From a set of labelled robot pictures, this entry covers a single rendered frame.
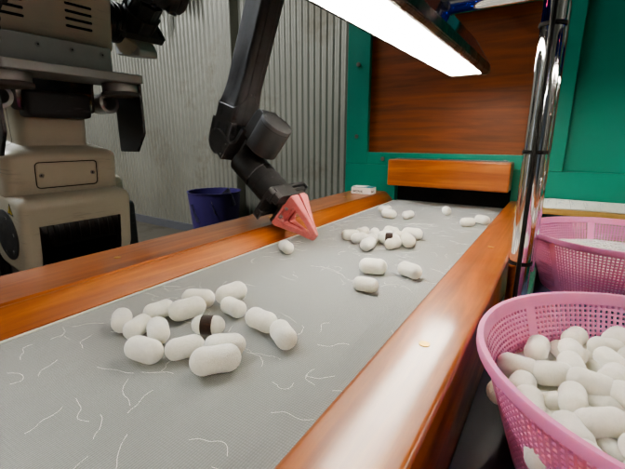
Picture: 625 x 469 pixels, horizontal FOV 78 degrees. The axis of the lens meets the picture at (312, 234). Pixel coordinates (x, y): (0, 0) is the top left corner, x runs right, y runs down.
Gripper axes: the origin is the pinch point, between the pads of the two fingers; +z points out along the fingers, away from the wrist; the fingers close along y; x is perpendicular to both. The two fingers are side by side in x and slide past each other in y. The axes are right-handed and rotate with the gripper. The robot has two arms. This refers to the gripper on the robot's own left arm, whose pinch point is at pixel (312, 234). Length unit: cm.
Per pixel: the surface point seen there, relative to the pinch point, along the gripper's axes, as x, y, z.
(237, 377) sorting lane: -8.7, -35.1, 13.3
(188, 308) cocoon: -3.4, -31.0, 4.4
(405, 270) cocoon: -11.9, -8.1, 15.1
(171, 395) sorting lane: -7.1, -39.1, 11.4
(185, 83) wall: 117, 197, -245
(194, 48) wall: 86, 196, -249
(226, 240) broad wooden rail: 4.4, -12.6, -6.3
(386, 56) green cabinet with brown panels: -23, 53, -32
